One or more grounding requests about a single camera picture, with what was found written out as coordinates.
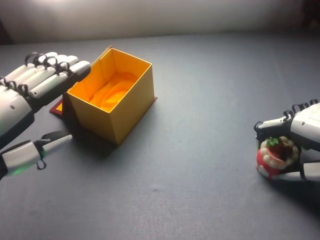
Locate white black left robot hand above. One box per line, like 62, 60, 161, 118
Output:
0, 51, 92, 181

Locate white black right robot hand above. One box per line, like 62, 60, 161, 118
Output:
253, 99, 320, 182

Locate red strawberry cupcake toy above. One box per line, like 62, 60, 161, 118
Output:
256, 136, 300, 178

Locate yellow box with red lid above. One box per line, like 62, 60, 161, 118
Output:
48, 44, 158, 160

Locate grey table cloth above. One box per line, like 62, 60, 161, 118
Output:
0, 29, 320, 240

